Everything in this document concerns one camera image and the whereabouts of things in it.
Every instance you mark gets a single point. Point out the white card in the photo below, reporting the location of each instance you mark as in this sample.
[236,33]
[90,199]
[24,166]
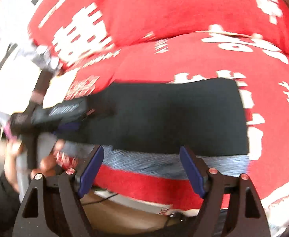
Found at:
[59,88]

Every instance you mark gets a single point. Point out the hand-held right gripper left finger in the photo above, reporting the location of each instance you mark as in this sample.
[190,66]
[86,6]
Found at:
[91,170]

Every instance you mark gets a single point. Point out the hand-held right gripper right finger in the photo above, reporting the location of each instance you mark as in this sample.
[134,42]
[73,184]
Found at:
[192,170]

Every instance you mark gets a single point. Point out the red blanket with white print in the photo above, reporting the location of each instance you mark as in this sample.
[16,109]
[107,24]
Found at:
[184,9]

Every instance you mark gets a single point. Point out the person's left forearm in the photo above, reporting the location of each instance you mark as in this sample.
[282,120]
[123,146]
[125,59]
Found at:
[12,167]

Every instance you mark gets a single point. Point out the person's left hand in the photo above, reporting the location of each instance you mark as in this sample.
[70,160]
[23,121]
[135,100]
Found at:
[48,163]

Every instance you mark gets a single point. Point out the black pants with leaf print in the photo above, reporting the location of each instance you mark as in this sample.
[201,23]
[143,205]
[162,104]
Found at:
[159,118]

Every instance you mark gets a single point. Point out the grey cloth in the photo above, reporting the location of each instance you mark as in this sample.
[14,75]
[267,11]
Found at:
[46,58]

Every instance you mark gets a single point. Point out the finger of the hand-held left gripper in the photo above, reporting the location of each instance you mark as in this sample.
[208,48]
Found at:
[67,127]

